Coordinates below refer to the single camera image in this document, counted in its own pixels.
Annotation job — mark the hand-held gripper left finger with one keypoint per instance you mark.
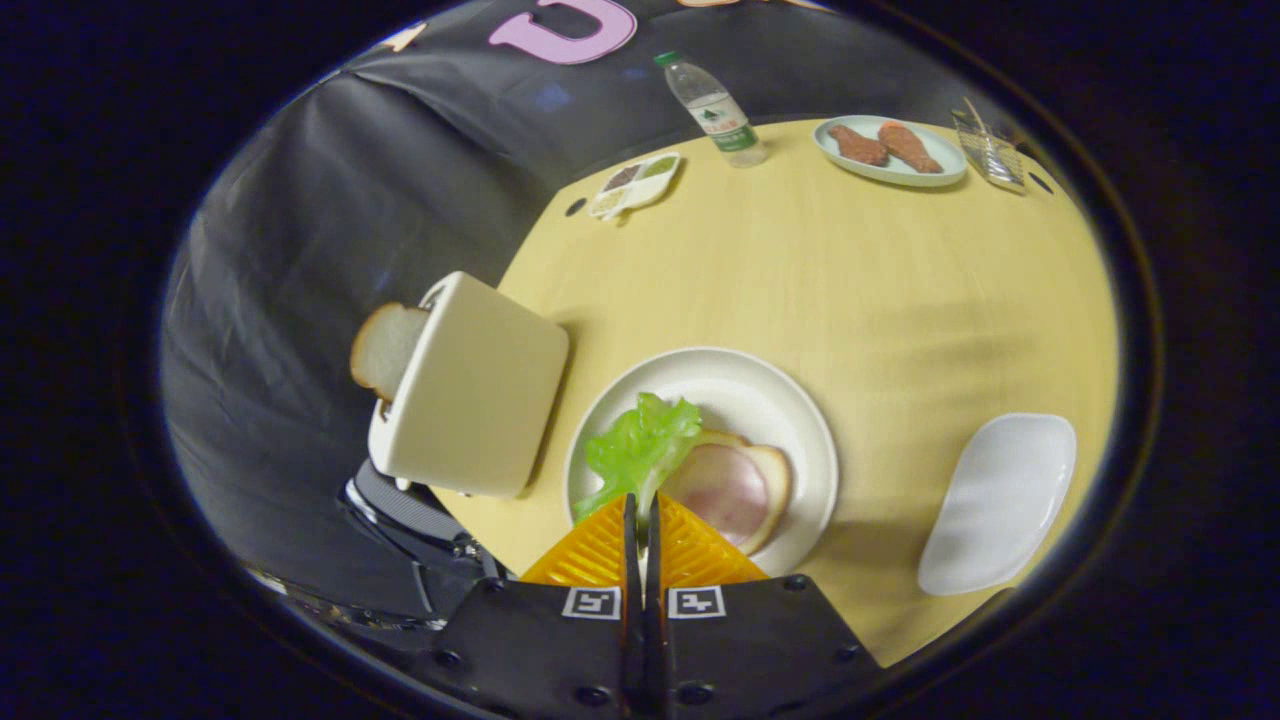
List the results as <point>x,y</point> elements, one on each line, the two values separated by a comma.
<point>545,640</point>

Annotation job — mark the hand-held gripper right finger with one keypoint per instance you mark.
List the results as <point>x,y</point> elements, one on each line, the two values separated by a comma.
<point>750,640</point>

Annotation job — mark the green lettuce leaf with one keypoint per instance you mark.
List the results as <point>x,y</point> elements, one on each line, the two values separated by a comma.
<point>640,445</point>

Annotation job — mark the bread slice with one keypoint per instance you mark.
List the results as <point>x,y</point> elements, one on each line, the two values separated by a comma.
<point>779,480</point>
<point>385,345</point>

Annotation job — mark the pink ham slice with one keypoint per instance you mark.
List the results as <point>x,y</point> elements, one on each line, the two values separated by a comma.
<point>725,490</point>

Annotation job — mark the white round plate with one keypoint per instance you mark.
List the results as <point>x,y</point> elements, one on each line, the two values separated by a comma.
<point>740,385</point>

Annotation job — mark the cream toaster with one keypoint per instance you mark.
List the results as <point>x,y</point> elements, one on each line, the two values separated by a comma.
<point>480,390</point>

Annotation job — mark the white oblong dish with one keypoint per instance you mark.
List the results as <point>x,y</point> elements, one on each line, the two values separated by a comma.
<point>1000,505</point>

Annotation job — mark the white divided condiment dish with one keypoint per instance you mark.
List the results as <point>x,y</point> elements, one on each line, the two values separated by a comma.
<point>635,185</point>

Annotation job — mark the pale green oval plate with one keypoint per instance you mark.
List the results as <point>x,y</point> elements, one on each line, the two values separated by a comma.
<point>900,175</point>

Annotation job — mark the brown meat piece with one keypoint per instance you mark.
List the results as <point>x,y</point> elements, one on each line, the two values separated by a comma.
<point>858,146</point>
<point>910,147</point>

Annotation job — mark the clear plastic water bottle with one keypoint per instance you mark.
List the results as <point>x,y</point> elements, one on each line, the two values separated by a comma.
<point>715,110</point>

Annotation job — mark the clear glass utensil holder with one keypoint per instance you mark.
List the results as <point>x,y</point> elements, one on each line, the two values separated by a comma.
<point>990,150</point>

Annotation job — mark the wooden chopstick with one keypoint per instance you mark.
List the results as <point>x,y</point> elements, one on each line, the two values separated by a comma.
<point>972,110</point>

